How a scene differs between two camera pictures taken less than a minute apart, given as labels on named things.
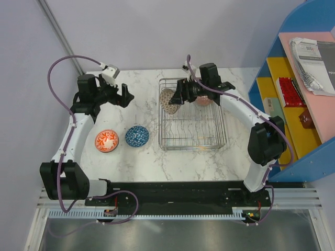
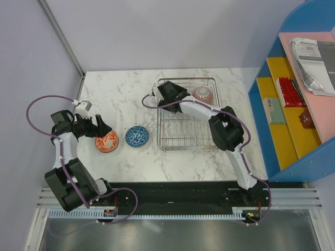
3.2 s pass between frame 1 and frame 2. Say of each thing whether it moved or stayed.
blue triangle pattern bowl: stayed
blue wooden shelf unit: stayed
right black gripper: moved
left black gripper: moved
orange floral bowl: stayed
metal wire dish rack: stayed
